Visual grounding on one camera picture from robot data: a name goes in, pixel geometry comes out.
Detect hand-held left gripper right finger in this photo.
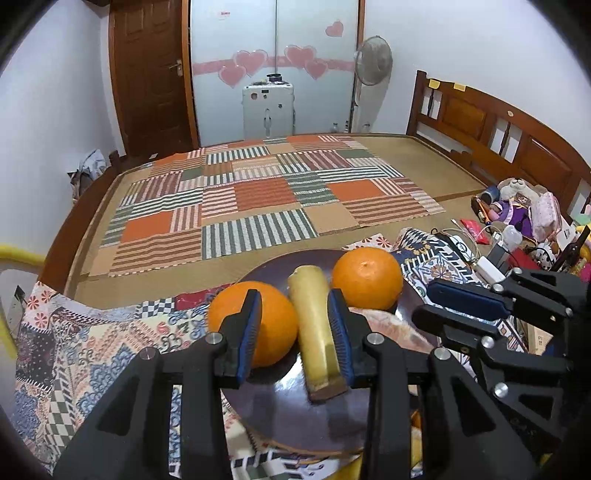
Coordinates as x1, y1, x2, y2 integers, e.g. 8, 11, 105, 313
327, 288, 539, 480

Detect dark purple plate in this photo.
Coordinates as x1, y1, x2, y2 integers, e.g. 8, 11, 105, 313
222, 249, 444, 455

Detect colourful patterned cloth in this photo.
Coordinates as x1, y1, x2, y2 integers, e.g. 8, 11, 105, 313
14, 228, 532, 480

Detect frosted glass wardrobe doors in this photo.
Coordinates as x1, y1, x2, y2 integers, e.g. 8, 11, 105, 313
188, 0, 365, 146

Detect purple doll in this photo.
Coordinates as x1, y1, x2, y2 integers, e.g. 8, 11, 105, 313
489, 200, 532, 227

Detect brown wooden door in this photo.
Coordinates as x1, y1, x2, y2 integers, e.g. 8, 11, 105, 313
109, 0, 200, 158

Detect beige stuffed toy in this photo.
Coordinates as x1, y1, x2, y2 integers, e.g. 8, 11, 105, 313
496, 178, 539, 201

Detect pale pink object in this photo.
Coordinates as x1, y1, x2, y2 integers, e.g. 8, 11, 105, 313
348, 307, 439, 356

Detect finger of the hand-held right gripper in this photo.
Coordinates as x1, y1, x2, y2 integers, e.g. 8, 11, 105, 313
426, 270, 591, 334
412, 305, 573, 445

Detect yellow tube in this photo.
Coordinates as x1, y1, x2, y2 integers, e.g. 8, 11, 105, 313
0, 244, 44, 361

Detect yellow banana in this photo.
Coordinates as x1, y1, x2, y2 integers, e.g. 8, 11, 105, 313
288, 265, 348, 402

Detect standing fan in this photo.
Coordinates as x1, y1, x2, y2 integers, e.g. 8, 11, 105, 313
348, 37, 393, 134

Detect dark glass bottle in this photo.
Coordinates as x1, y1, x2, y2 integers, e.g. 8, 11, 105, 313
551, 226, 591, 273

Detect white suitcase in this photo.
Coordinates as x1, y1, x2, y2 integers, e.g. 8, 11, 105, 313
242, 83, 296, 139

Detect yellow orange fruit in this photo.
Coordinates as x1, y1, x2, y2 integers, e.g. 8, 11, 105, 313
409, 408, 424, 467

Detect pink pouch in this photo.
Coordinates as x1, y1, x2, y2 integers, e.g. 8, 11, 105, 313
531, 191, 561, 241

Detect striped patchwork mat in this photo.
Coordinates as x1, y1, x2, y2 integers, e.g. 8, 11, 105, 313
95, 134, 446, 278

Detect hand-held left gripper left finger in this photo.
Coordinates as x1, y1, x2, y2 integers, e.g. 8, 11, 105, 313
53, 288, 264, 480

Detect pile of clothes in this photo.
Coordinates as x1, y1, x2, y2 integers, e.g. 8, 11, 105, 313
69, 148, 109, 199

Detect red packet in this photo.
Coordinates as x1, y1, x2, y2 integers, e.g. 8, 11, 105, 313
462, 219, 490, 244

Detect wooden bed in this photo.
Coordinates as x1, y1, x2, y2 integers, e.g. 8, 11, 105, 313
39, 69, 591, 296

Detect white charger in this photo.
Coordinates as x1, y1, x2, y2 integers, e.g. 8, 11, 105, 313
475, 256, 506, 284

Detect orange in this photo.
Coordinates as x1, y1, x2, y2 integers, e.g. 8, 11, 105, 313
208, 281, 299, 368
331, 248, 404, 311

